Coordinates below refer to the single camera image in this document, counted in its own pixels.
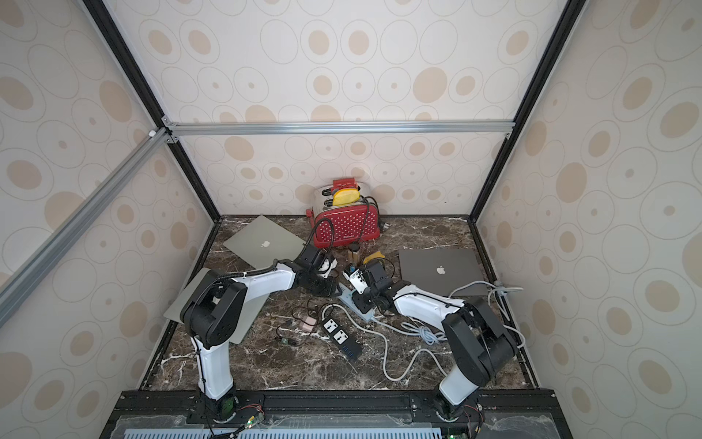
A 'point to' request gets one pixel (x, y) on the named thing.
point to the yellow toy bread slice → (345, 196)
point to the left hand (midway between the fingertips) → (343, 292)
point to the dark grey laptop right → (453, 272)
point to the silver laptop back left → (263, 241)
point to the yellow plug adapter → (376, 255)
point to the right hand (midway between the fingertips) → (354, 298)
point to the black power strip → (344, 341)
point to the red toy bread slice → (344, 183)
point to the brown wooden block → (354, 257)
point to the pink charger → (310, 320)
